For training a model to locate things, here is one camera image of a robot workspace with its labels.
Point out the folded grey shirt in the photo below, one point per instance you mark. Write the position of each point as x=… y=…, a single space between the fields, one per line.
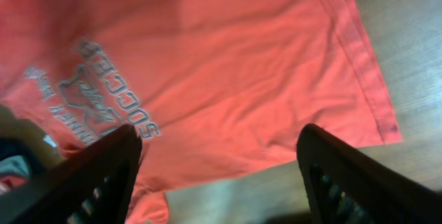
x=16 y=165

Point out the orange soccer t-shirt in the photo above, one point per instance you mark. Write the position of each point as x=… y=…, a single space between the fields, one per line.
x=215 y=88

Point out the folded navy shirt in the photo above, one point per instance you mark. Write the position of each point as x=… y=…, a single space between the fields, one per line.
x=13 y=147

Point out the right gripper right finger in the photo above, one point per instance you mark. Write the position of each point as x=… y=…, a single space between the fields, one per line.
x=344 y=185

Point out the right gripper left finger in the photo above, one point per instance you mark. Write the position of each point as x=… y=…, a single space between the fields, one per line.
x=95 y=185

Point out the folded red 2013 soccer shirt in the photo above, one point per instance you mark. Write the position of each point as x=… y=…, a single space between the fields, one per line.
x=10 y=182

